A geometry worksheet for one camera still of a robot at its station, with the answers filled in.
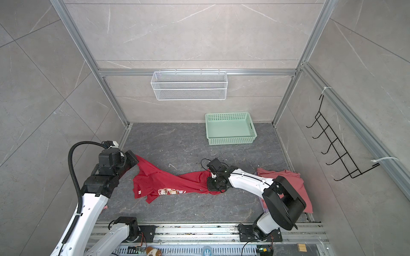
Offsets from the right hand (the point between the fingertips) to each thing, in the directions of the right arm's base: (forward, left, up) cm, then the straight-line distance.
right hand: (209, 185), depth 86 cm
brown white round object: (-29, +26, +1) cm, 39 cm away
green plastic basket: (+45, -12, -3) cm, 47 cm away
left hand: (+9, +35, +24) cm, 43 cm away
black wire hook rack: (-1, -55, +30) cm, 63 cm away
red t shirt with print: (+2, +33, +1) cm, 33 cm away
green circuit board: (-30, -25, -3) cm, 39 cm away
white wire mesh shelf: (+56, +11, +28) cm, 63 cm away
